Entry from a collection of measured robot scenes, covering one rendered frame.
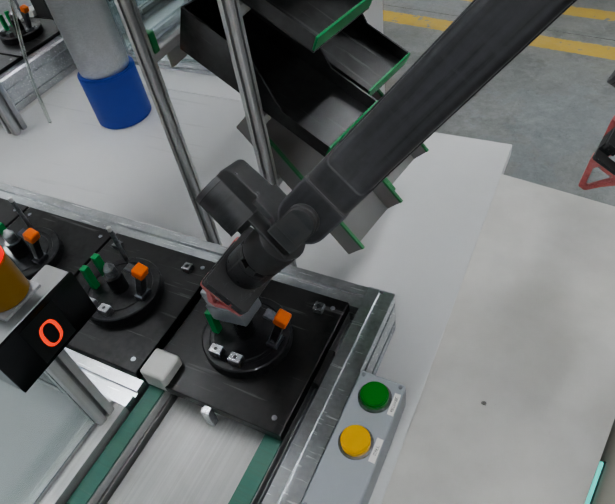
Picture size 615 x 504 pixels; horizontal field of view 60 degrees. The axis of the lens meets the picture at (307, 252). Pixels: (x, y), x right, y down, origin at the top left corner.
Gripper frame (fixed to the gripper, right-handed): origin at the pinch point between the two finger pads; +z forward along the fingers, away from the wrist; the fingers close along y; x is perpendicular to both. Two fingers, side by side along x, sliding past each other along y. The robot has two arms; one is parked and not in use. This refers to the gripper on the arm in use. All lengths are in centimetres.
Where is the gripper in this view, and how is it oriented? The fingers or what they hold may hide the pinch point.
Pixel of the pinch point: (223, 289)
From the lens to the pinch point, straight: 76.0
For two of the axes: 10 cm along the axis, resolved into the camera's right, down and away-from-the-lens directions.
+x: 7.6, 6.4, 1.6
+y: -4.6, 6.9, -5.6
